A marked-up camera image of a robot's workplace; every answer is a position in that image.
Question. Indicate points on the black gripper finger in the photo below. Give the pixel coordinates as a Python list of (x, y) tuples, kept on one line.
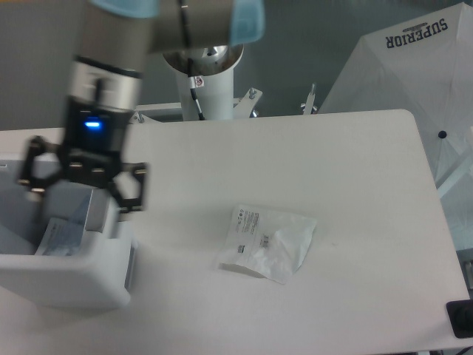
[(35, 182), (128, 189)]

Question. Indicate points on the white Superior umbrella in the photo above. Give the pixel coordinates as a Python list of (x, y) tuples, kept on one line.
[(424, 66)]

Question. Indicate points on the metal right table clamp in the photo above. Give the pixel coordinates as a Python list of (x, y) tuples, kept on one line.
[(308, 107)]

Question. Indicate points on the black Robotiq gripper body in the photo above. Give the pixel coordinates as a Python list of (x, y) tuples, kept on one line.
[(90, 152)]

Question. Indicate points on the white trash can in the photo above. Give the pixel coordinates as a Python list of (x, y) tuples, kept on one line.
[(97, 276)]

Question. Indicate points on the crushed clear plastic bottle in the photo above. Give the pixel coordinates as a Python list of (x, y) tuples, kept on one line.
[(63, 235)]

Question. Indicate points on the clear plastic bag with label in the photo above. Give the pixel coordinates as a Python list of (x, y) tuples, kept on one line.
[(267, 243)]

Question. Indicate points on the black device at table edge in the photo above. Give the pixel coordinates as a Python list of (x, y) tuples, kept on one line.
[(460, 316)]

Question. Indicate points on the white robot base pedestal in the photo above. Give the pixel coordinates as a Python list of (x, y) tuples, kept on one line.
[(205, 81)]

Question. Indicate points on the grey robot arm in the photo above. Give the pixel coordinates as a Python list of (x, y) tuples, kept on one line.
[(107, 73)]

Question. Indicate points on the white left table clamp bracket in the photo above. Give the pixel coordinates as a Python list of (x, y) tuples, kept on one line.
[(164, 113)]

